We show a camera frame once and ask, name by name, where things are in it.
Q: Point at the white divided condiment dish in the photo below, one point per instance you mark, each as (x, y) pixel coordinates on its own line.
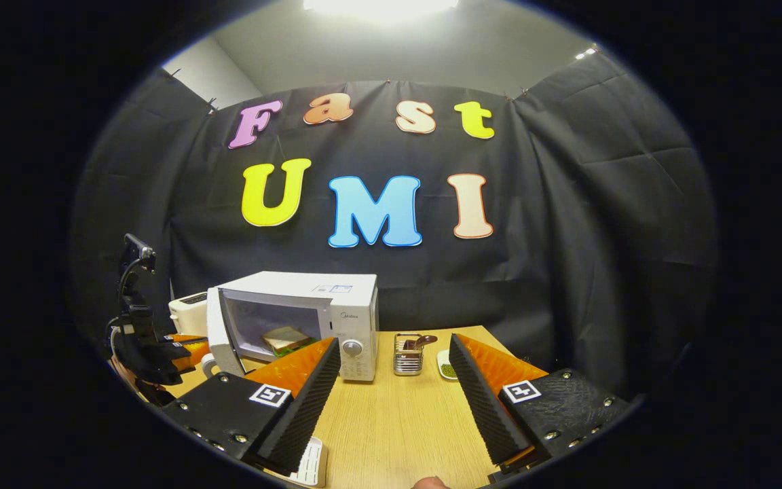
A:
(447, 368)

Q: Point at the large ceiling light panel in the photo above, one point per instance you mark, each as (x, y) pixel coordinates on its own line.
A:
(381, 7)

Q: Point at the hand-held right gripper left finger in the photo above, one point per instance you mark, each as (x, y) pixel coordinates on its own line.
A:
(303, 407)

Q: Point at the white rectangular tray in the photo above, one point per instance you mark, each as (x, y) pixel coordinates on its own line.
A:
(313, 465)

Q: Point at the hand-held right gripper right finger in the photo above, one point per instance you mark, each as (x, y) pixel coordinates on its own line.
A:
(482, 407)

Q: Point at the white microwave oven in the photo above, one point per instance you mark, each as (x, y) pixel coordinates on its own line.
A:
(354, 305)

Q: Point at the small ceiling light panel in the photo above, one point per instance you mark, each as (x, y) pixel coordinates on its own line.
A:
(586, 52)

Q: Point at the white toaster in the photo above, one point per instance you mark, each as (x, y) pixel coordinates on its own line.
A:
(187, 312)

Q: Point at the black backdrop cloth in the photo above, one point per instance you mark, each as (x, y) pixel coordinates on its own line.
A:
(567, 238)

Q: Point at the white bread lettuce sandwich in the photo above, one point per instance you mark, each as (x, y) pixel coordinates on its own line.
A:
(286, 337)

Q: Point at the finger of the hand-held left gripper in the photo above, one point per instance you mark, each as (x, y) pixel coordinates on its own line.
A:
(198, 354)
(186, 337)

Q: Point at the metal utensil holder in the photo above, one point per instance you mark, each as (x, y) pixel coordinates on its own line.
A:
(407, 360)

